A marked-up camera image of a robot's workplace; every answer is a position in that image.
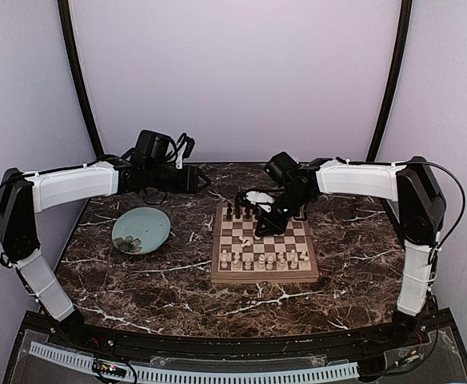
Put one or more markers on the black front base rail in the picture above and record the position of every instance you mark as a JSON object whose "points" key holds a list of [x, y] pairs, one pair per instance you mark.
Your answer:
{"points": [[338, 344]]}

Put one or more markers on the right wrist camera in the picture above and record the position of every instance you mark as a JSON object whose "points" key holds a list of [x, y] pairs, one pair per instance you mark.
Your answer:
{"points": [[254, 199]]}

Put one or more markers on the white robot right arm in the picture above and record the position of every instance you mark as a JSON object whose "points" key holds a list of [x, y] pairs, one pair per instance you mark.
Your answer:
{"points": [[412, 185]]}

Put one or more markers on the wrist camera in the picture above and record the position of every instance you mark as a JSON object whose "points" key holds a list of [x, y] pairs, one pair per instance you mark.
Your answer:
{"points": [[185, 146], [254, 199]]}

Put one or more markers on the wooden chess board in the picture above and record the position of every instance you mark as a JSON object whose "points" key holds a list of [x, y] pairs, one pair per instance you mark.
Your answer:
{"points": [[236, 235]]}

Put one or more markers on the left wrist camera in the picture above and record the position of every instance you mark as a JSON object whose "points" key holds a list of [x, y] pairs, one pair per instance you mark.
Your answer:
{"points": [[185, 146]]}

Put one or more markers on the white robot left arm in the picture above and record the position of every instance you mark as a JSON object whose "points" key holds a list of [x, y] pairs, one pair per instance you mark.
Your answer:
{"points": [[24, 194]]}

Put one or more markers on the teal ceramic flower plate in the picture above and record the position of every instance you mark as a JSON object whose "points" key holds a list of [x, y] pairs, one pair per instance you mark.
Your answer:
{"points": [[140, 231]]}

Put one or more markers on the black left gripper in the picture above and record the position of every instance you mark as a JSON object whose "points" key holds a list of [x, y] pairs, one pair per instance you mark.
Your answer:
{"points": [[189, 182]]}

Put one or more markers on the white chess king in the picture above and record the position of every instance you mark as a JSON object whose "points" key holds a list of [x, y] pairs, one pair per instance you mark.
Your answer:
{"points": [[260, 263]]}

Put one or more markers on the black left frame post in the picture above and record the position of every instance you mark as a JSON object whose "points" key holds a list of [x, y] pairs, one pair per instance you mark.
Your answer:
{"points": [[77, 75]]}

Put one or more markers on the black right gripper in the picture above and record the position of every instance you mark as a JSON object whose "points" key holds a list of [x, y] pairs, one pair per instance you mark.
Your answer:
{"points": [[277, 227]]}

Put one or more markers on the white cable duct strip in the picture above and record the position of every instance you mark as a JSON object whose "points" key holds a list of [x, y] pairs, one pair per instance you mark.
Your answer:
{"points": [[179, 370]]}

